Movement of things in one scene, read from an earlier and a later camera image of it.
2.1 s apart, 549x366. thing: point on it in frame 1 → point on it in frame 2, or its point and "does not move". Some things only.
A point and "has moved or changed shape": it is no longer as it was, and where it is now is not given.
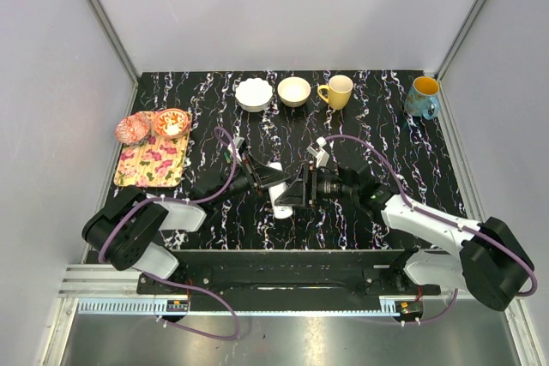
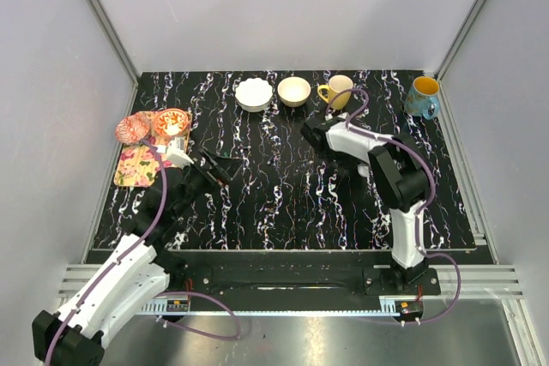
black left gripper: x=267 y=176 → x=224 y=168
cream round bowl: x=293 y=91 does not move
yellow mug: x=339 y=91 does not move
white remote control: x=275 y=191 has moved or changed shape
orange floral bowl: x=171 y=123 does not move
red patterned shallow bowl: x=133 y=129 does not move
